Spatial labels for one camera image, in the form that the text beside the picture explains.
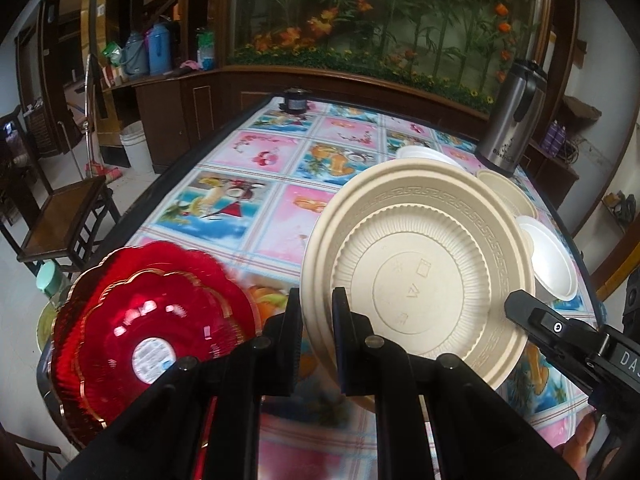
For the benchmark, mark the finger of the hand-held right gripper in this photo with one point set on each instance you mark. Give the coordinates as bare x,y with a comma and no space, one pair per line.
550,325

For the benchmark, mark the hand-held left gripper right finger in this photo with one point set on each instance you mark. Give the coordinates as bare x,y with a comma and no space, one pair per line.
341,345

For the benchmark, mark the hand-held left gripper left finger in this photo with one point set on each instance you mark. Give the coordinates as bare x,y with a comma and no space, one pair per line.
295,345

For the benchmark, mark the white plate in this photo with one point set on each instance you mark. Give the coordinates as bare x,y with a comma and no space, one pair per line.
550,260
440,155

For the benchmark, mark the beige disposable plate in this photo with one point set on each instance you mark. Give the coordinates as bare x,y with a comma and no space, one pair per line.
425,270

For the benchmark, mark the red scalloped plastic plate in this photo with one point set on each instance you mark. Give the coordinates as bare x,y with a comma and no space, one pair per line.
165,255

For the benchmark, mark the red plate with round label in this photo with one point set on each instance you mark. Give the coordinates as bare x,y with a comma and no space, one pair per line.
125,320

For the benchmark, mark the purple bottle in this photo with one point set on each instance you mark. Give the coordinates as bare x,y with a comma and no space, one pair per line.
551,137
561,139

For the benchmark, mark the printed fruit tablecloth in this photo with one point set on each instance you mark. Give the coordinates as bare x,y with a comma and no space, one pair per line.
260,160

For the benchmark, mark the stainless steel thermos jug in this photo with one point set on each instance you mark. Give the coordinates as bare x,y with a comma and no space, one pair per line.
510,120

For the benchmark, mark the black round device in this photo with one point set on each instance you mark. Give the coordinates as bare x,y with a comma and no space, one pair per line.
294,100

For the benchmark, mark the white plastic bucket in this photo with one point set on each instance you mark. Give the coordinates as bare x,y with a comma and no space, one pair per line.
136,150

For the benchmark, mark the bottle with mint cap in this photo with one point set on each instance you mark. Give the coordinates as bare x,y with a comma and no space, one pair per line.
50,282

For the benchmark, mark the dark wooden chair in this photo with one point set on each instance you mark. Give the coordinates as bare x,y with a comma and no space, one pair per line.
60,210

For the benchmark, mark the dark wooden cabinet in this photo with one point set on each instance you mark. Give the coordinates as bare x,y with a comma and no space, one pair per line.
165,100

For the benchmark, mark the pink cloth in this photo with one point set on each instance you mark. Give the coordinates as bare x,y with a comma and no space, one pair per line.
190,65

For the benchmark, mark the green bottle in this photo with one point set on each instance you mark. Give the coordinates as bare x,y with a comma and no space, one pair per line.
205,50

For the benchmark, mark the bright blue thermos flask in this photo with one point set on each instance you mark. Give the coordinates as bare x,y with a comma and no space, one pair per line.
158,47

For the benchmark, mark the grey-blue thermos flask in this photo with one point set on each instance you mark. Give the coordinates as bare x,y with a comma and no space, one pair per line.
136,55

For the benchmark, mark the green packet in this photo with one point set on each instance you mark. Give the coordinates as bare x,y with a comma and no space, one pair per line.
112,54

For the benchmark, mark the gold wooden pillar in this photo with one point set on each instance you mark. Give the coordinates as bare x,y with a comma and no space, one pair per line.
102,35

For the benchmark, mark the floral garden wall panel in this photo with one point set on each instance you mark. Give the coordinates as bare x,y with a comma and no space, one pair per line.
390,10

